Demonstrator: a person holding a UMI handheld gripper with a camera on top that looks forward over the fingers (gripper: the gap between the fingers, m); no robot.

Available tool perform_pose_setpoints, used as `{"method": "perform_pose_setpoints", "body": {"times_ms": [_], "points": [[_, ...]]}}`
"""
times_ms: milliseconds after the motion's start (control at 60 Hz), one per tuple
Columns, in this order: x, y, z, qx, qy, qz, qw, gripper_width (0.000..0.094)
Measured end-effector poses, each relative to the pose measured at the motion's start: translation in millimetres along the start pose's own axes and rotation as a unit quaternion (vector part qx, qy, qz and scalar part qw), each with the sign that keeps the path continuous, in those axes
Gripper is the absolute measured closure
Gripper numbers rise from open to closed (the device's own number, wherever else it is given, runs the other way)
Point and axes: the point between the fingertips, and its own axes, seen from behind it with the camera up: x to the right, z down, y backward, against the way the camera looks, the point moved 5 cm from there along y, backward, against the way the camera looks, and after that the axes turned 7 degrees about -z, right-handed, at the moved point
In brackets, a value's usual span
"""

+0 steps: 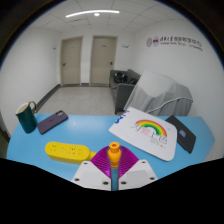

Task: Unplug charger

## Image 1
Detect wall sign lettering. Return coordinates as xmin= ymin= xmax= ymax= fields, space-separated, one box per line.
xmin=145 ymin=35 xmax=204 ymax=52

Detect black notebook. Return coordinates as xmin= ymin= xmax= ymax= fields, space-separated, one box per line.
xmin=165 ymin=115 xmax=197 ymax=155

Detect purple smartphone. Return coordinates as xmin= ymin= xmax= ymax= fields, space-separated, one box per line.
xmin=36 ymin=110 xmax=69 ymax=135

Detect orange charger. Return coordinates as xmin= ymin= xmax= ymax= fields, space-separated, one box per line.
xmin=107 ymin=141 xmax=121 ymax=169

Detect beige door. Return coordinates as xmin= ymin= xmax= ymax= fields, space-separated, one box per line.
xmin=89 ymin=35 xmax=118 ymax=86
xmin=60 ymin=36 xmax=84 ymax=86

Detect grey cloth covered object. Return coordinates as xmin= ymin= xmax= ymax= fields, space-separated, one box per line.
xmin=123 ymin=70 xmax=194 ymax=118

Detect long ceiling light strip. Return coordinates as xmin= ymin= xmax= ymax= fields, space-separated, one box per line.
xmin=65 ymin=9 xmax=121 ymax=19

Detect white rainbow print board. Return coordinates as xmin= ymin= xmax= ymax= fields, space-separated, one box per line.
xmin=108 ymin=106 xmax=178 ymax=162

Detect yellow power strip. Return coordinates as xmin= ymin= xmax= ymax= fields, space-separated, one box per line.
xmin=44 ymin=141 xmax=97 ymax=165

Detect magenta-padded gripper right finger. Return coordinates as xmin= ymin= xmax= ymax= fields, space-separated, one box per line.
xmin=118 ymin=146 xmax=159 ymax=191

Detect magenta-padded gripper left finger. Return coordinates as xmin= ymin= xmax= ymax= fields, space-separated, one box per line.
xmin=70 ymin=146 xmax=113 ymax=192

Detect grey sofa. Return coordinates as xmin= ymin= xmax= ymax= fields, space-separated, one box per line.
xmin=109 ymin=68 xmax=143 ymax=115

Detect black bag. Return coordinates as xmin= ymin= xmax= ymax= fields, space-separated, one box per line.
xmin=114 ymin=71 xmax=128 ymax=84

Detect dark green mug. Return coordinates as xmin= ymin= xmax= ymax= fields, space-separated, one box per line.
xmin=15 ymin=100 xmax=38 ymax=134

